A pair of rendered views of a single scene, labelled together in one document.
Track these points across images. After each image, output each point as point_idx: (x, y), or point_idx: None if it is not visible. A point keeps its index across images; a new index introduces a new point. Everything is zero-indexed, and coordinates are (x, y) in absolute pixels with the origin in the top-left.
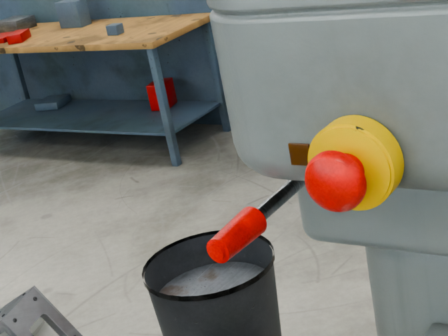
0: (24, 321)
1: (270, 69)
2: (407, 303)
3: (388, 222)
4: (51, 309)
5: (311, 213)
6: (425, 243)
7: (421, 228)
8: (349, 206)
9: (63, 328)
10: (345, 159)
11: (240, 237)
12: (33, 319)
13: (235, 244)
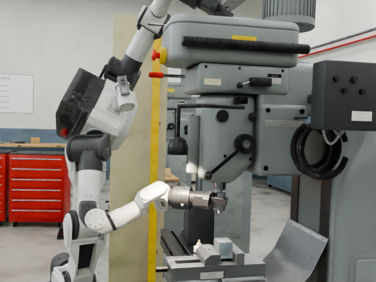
0: (120, 78)
1: (163, 41)
2: (196, 112)
3: (188, 85)
4: (126, 79)
5: (184, 86)
6: (189, 88)
7: (189, 85)
8: (153, 58)
9: (126, 83)
10: (154, 50)
11: (154, 73)
12: (122, 79)
13: (152, 74)
